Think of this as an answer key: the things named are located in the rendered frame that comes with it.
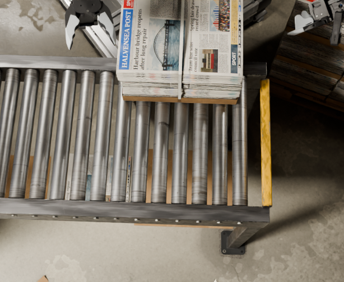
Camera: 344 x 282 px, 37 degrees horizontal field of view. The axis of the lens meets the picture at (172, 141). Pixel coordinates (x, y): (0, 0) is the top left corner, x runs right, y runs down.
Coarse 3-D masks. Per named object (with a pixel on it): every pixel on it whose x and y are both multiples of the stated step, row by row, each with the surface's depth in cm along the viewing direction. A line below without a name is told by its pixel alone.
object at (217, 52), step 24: (216, 0) 157; (240, 0) 157; (192, 24) 155; (216, 24) 154; (240, 24) 154; (192, 48) 152; (216, 48) 152; (240, 48) 152; (192, 72) 150; (216, 72) 150; (240, 72) 150; (192, 96) 166; (216, 96) 166
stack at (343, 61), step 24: (312, 0) 180; (288, 24) 202; (288, 48) 211; (312, 48) 205; (288, 72) 232; (312, 72) 223; (336, 72) 215; (288, 96) 252; (312, 96) 243; (336, 96) 233
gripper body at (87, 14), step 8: (72, 0) 132; (80, 0) 132; (88, 0) 132; (96, 0) 133; (80, 8) 131; (88, 8) 132; (96, 8) 132; (80, 16) 133; (88, 16) 133; (96, 16) 134; (80, 24) 137; (88, 24) 137; (96, 24) 137
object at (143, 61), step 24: (144, 0) 157; (168, 0) 157; (120, 24) 154; (144, 24) 154; (168, 24) 155; (120, 48) 152; (144, 48) 152; (168, 48) 152; (120, 72) 150; (144, 72) 150; (168, 72) 150; (144, 96) 168; (168, 96) 167
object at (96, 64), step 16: (0, 64) 176; (16, 64) 176; (32, 64) 176; (48, 64) 176; (64, 64) 176; (80, 64) 176; (96, 64) 176; (112, 64) 176; (256, 64) 176; (80, 80) 184; (96, 80) 183; (256, 80) 178
